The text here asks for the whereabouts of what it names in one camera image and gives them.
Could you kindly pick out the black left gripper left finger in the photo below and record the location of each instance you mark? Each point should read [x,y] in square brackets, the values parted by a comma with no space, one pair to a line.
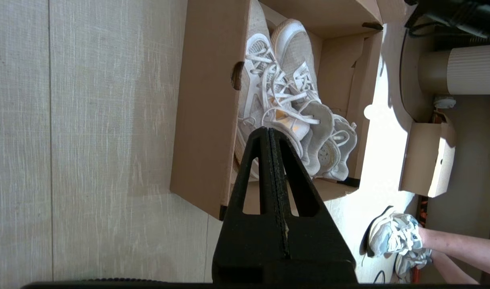
[236,245]

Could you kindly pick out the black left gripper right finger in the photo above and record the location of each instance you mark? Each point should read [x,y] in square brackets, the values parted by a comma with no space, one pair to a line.
[313,241]

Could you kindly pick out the brown cardboard shoe box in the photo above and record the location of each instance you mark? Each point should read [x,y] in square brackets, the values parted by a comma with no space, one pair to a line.
[206,120]

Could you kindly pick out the white lace-up sneaker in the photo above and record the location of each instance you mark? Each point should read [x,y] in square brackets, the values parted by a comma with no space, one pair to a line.
[255,48]
[293,44]

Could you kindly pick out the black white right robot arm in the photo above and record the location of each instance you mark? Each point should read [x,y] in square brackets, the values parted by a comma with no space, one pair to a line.
[473,68]

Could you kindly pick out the grey white chunky sneaker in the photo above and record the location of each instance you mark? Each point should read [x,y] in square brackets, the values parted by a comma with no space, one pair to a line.
[413,261]
[393,235]

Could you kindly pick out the open tan cardboard carton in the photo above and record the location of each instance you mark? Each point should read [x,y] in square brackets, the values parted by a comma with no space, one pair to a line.
[423,160]

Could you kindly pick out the white round cap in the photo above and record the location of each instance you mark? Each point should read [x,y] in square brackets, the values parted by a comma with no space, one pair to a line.
[444,102]

